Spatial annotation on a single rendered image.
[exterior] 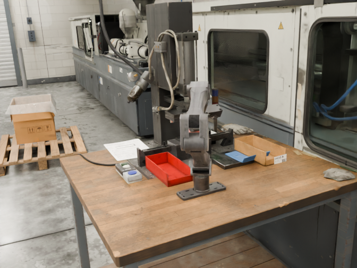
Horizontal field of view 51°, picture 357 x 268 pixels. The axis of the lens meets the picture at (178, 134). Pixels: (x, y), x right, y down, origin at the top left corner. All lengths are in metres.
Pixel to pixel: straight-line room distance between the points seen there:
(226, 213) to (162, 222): 0.23
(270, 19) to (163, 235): 1.46
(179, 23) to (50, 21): 9.15
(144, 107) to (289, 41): 3.13
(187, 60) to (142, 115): 3.28
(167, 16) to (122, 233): 1.02
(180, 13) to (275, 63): 0.70
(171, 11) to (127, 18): 4.39
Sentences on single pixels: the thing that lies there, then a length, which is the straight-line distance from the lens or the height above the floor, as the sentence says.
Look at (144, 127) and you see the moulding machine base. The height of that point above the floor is 0.18.
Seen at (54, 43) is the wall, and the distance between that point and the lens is 10.90.
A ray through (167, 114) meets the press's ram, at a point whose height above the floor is 1.13.
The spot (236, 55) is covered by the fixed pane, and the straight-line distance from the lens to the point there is 2.64.
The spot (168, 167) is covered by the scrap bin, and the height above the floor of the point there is 0.90.
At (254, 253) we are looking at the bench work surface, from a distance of 2.39.
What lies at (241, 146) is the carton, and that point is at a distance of 1.92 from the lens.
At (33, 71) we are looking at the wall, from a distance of 10.92.
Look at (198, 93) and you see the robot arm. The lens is 1.35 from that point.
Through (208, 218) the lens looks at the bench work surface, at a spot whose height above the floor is 0.90.
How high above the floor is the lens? 1.58
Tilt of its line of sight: 17 degrees down
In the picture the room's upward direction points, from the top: 2 degrees counter-clockwise
